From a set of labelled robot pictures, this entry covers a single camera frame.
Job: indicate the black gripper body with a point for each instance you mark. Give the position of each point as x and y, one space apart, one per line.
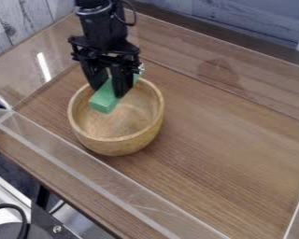
102 46

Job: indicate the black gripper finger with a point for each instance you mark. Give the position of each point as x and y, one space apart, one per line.
121 72
94 73

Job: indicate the green rectangular block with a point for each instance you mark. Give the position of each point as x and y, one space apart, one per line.
104 99

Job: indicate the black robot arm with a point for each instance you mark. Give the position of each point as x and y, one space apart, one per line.
100 4

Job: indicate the brown wooden bowl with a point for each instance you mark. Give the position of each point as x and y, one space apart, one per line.
124 131

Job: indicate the black table leg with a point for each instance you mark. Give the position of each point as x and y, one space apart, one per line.
42 197

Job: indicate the clear acrylic enclosure wall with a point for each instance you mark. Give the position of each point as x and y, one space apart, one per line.
217 177

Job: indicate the black metal bracket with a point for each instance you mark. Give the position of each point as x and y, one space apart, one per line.
45 227

